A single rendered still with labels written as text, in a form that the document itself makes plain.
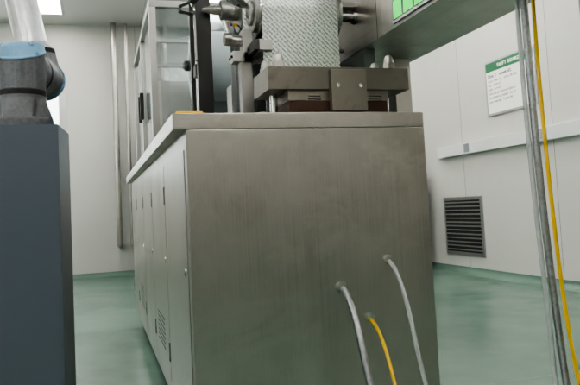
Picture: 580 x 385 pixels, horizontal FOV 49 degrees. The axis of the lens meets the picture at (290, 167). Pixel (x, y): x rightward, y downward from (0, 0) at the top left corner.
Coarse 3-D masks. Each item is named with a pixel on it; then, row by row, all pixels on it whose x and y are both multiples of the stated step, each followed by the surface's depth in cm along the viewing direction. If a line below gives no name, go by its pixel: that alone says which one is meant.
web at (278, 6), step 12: (264, 0) 186; (276, 0) 187; (288, 0) 189; (300, 0) 190; (312, 0) 191; (324, 0) 192; (264, 12) 186; (276, 12) 187; (288, 12) 188; (300, 12) 189; (312, 12) 190; (324, 12) 191; (336, 12) 192
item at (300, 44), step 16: (272, 32) 186; (288, 32) 187; (304, 32) 189; (320, 32) 190; (336, 32) 192; (288, 48) 187; (304, 48) 188; (320, 48) 190; (336, 48) 191; (288, 64) 186; (304, 64) 188; (320, 64) 189; (336, 64) 191
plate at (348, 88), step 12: (336, 72) 167; (348, 72) 168; (360, 72) 169; (336, 84) 167; (348, 84) 168; (360, 84) 168; (336, 96) 167; (348, 96) 168; (360, 96) 169; (336, 108) 166; (348, 108) 167; (360, 108) 168
